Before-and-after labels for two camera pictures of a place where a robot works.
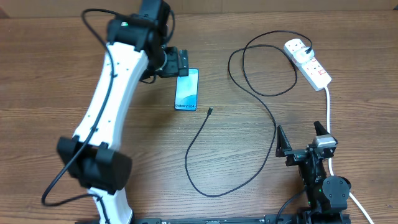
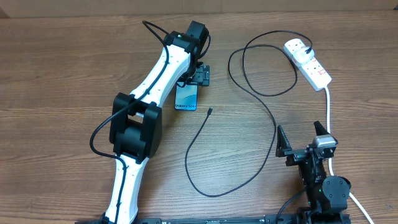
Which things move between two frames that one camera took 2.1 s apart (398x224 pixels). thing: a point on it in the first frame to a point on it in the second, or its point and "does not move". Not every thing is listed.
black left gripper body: x=171 y=66 to x=201 y=74
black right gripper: x=295 y=156 does not move
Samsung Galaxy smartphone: x=186 y=91 does not move
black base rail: x=270 y=219 does not move
